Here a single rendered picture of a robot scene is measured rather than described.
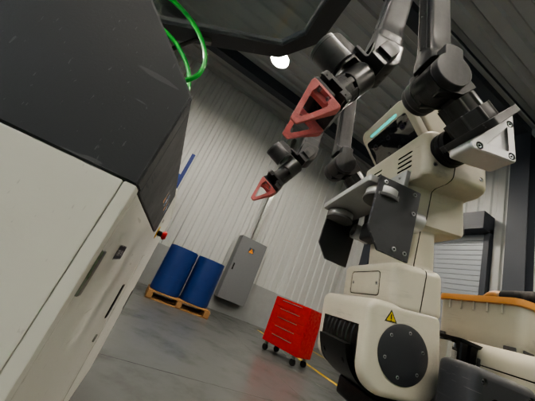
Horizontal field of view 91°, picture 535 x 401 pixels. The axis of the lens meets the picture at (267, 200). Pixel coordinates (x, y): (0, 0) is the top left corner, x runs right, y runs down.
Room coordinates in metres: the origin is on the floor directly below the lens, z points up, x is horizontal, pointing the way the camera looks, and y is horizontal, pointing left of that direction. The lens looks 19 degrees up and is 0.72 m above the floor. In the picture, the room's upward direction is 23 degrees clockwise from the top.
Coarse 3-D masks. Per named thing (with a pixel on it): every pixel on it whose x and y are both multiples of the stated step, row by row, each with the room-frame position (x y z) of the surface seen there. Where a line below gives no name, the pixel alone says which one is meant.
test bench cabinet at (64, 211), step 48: (0, 144) 0.31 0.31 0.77; (0, 192) 0.31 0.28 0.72; (48, 192) 0.32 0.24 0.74; (96, 192) 0.34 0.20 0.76; (0, 240) 0.32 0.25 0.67; (48, 240) 0.33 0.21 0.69; (96, 240) 0.34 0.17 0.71; (0, 288) 0.33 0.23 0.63; (48, 288) 0.34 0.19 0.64; (0, 336) 0.34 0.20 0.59; (48, 336) 0.36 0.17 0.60; (0, 384) 0.34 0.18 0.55
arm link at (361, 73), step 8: (352, 56) 0.37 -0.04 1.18; (344, 64) 0.37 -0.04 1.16; (352, 64) 0.39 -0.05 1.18; (360, 64) 0.36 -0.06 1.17; (368, 64) 0.36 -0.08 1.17; (336, 72) 0.39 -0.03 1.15; (344, 72) 0.37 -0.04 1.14; (352, 72) 0.36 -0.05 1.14; (360, 72) 0.36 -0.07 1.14; (368, 72) 0.36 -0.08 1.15; (360, 80) 0.36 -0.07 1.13; (368, 80) 0.37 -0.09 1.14; (360, 88) 0.37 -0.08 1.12; (368, 88) 0.38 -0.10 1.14
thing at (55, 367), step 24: (144, 216) 0.55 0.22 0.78; (120, 240) 0.45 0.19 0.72; (144, 240) 0.82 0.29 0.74; (96, 264) 0.37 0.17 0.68; (120, 264) 0.61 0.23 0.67; (96, 288) 0.49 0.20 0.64; (120, 288) 0.90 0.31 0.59; (72, 312) 0.41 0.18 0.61; (96, 312) 0.66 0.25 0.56; (72, 336) 0.53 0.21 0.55; (96, 336) 0.92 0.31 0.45; (48, 360) 0.44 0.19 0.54; (72, 360) 0.73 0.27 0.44; (24, 384) 0.39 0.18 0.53; (48, 384) 0.57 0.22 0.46
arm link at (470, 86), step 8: (424, 72) 0.38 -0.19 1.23; (416, 80) 0.40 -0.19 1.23; (424, 80) 0.38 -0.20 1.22; (432, 80) 0.37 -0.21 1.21; (416, 88) 0.41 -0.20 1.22; (424, 88) 0.39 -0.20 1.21; (432, 88) 0.38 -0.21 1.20; (440, 88) 0.37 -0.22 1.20; (464, 88) 0.37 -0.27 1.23; (472, 88) 0.37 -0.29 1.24; (416, 96) 0.41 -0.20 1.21; (424, 96) 0.40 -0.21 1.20; (432, 96) 0.38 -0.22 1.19; (440, 96) 0.38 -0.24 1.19; (448, 96) 0.38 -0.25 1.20; (456, 96) 0.38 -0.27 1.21; (424, 104) 0.42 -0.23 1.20; (432, 104) 0.41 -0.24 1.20; (440, 104) 0.42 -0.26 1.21; (448, 104) 0.41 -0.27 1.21
